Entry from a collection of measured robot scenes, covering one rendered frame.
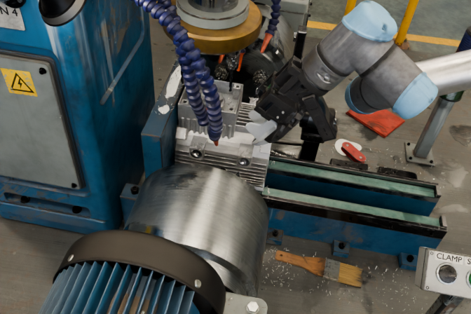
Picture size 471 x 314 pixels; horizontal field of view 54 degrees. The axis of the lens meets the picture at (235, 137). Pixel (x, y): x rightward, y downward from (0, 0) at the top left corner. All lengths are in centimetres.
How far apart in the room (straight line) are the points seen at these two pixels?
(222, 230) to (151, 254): 28
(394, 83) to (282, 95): 20
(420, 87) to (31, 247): 90
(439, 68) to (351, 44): 24
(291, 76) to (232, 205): 25
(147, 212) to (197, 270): 30
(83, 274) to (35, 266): 69
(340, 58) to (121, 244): 47
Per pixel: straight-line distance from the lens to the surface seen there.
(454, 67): 95
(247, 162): 94
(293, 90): 84
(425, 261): 88
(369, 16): 74
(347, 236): 115
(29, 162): 102
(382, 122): 152
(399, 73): 76
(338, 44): 76
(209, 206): 74
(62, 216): 112
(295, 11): 132
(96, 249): 47
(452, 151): 153
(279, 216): 110
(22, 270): 116
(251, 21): 84
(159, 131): 88
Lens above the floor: 175
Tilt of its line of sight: 44 degrees down
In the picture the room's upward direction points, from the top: 5 degrees clockwise
